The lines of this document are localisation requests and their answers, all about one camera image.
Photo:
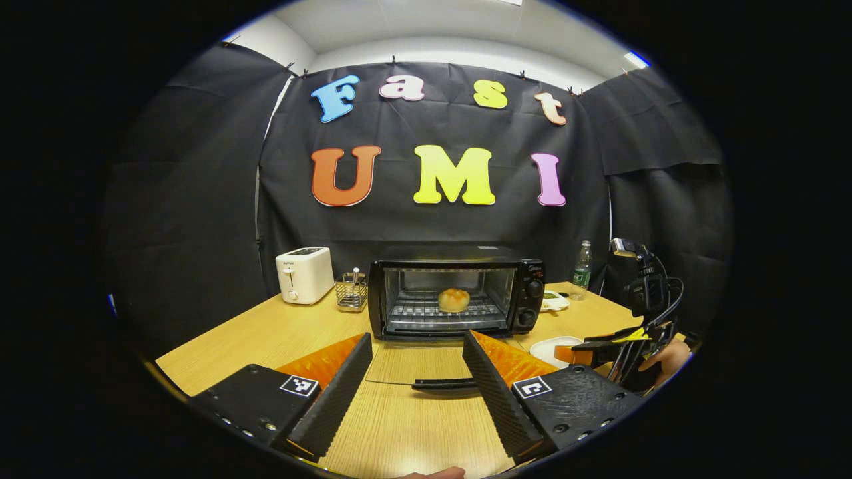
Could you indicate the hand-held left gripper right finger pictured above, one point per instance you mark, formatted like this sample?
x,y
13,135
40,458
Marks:
x,y
496,399

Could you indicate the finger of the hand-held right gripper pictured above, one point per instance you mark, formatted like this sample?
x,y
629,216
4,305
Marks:
x,y
599,346

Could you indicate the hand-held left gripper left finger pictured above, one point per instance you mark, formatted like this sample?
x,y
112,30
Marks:
x,y
336,399

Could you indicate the black electric oven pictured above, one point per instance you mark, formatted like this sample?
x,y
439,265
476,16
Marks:
x,y
529,306

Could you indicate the round bread bun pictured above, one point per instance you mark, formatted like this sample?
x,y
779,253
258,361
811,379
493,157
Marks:
x,y
453,300

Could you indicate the white square plate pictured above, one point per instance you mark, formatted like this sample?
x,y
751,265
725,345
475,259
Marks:
x,y
549,349

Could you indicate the white divided snack dish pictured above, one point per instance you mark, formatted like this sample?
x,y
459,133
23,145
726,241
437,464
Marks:
x,y
554,303

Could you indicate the clear water bottle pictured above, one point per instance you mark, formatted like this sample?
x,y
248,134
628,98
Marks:
x,y
582,276

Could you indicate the white toaster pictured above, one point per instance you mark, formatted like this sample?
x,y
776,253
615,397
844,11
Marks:
x,y
305,276

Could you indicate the small ceiling light panel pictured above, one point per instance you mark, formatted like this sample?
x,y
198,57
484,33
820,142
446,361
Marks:
x,y
636,59

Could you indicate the black backdrop cloth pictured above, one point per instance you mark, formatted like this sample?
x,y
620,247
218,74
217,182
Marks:
x,y
200,199

